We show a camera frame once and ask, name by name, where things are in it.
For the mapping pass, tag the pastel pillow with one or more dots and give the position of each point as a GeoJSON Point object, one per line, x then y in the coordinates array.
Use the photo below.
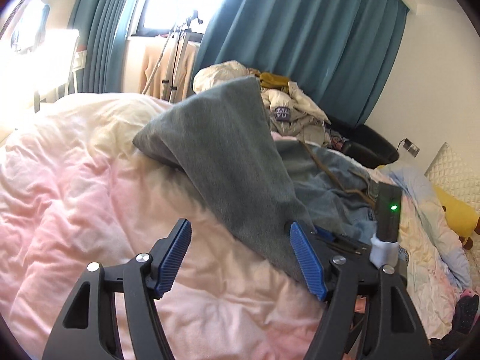
{"type": "Point", "coordinates": [433, 220]}

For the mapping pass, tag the cream puffer jacket pile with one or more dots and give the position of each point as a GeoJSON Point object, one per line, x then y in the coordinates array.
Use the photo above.
{"type": "Point", "coordinates": [291, 113]}

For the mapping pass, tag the silver tripod stand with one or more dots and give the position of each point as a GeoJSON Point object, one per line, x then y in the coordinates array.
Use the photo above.
{"type": "Point", "coordinates": [181, 35]}

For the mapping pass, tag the beige sweater on hanger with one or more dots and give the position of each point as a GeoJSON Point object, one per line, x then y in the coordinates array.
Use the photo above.
{"type": "Point", "coordinates": [185, 70]}

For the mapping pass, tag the vanity mirror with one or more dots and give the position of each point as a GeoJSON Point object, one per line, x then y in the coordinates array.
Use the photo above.
{"type": "Point", "coordinates": [31, 27]}

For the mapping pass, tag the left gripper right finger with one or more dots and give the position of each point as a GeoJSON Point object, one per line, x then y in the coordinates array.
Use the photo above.
{"type": "Point", "coordinates": [368, 310]}

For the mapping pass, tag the black armchair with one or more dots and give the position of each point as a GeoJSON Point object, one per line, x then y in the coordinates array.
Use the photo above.
{"type": "Point", "coordinates": [361, 143]}

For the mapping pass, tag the right teal curtain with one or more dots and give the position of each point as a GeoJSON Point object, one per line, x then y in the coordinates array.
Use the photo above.
{"type": "Point", "coordinates": [339, 52]}

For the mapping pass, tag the wall power socket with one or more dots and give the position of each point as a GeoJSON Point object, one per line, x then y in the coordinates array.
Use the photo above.
{"type": "Point", "coordinates": [407, 145]}

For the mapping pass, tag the white quilted headboard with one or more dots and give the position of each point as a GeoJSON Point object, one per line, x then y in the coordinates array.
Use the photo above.
{"type": "Point", "coordinates": [450, 172]}

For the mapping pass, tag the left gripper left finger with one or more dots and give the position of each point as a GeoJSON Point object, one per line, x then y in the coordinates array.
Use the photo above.
{"type": "Point", "coordinates": [88, 326]}

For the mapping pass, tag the yellow plush toy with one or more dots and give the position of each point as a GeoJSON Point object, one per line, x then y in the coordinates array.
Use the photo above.
{"type": "Point", "coordinates": [461, 217]}

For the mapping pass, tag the white chair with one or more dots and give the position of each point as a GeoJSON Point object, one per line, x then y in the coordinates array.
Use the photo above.
{"type": "Point", "coordinates": [53, 60]}

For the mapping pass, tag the grey denim jeans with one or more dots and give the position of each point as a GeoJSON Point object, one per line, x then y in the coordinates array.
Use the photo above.
{"type": "Point", "coordinates": [257, 186]}

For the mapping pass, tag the mustard yellow garment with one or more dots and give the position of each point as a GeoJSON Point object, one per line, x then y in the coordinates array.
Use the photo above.
{"type": "Point", "coordinates": [269, 80]}

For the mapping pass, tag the left teal curtain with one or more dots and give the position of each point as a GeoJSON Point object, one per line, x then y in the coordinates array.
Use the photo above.
{"type": "Point", "coordinates": [103, 26]}

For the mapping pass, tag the pastel tie-dye duvet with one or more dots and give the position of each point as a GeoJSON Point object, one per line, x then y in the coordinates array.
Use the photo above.
{"type": "Point", "coordinates": [75, 190]}

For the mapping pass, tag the teal curtain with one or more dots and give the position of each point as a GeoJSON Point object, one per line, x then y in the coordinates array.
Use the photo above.
{"type": "Point", "coordinates": [103, 26]}
{"type": "Point", "coordinates": [339, 52]}

